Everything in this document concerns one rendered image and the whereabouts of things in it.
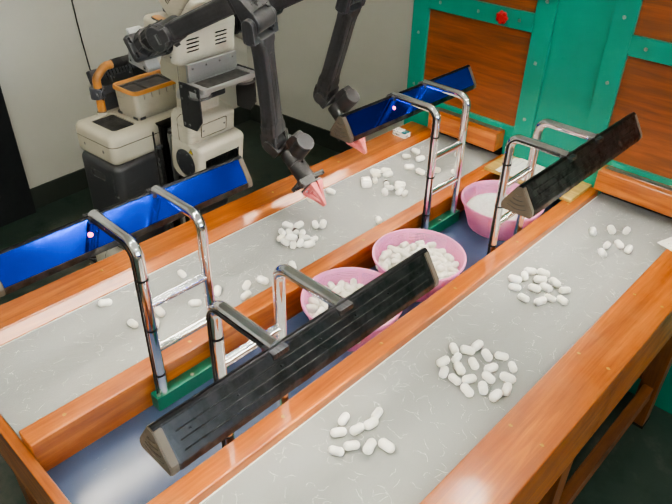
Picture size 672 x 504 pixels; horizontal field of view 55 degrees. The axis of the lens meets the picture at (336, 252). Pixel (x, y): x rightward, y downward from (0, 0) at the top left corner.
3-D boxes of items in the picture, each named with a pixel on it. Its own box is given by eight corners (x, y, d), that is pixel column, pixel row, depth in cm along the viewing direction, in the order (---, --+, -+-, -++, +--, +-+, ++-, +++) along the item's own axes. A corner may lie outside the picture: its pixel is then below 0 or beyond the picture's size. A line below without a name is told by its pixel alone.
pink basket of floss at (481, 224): (463, 245, 205) (467, 219, 200) (452, 202, 227) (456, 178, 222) (547, 247, 205) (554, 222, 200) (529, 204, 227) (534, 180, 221)
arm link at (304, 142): (277, 132, 204) (261, 146, 199) (292, 111, 195) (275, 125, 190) (304, 159, 205) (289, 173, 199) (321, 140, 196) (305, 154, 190)
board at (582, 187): (483, 169, 229) (484, 166, 228) (506, 156, 238) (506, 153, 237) (570, 203, 210) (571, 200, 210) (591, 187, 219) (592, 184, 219)
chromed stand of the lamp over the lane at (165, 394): (115, 369, 158) (77, 211, 132) (184, 330, 170) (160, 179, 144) (160, 412, 147) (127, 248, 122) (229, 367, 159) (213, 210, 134)
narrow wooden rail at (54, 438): (31, 465, 137) (17, 430, 131) (496, 179, 246) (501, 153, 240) (43, 481, 134) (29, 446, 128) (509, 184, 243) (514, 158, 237)
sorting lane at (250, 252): (-37, 371, 150) (-39, 365, 149) (434, 139, 259) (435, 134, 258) (22, 445, 133) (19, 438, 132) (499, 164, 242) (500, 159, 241)
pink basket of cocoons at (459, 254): (357, 294, 183) (358, 267, 178) (387, 246, 204) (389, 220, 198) (449, 319, 175) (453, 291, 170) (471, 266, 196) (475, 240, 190)
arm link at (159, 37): (258, -30, 170) (234, -16, 164) (282, 20, 176) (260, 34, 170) (164, 18, 201) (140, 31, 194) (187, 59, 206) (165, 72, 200)
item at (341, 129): (329, 135, 184) (329, 111, 180) (456, 82, 222) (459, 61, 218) (349, 144, 180) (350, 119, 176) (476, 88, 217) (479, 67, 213)
